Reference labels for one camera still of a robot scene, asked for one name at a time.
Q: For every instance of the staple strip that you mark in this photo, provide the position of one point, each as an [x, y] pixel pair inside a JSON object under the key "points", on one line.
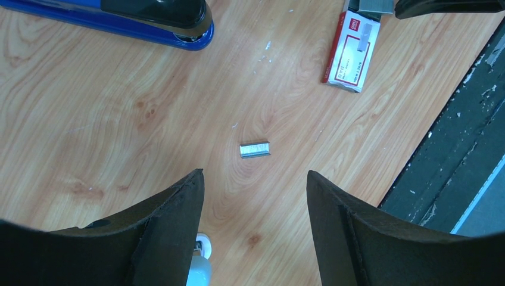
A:
{"points": [[255, 149]]}

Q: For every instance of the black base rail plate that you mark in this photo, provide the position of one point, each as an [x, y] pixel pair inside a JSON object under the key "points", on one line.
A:
{"points": [[462, 154]]}

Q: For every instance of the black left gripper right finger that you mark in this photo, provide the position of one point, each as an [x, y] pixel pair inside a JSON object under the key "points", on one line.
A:
{"points": [[359, 244]]}

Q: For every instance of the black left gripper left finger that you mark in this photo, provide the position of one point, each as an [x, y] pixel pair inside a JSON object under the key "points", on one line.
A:
{"points": [[149, 243]]}

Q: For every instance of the staple box with staples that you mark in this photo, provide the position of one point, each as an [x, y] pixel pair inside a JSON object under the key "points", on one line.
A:
{"points": [[352, 47]]}

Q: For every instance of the blue black stapler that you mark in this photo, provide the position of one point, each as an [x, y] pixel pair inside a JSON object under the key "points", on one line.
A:
{"points": [[179, 23]]}

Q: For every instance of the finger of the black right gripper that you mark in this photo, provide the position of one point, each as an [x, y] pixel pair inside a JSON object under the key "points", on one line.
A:
{"points": [[412, 8]]}

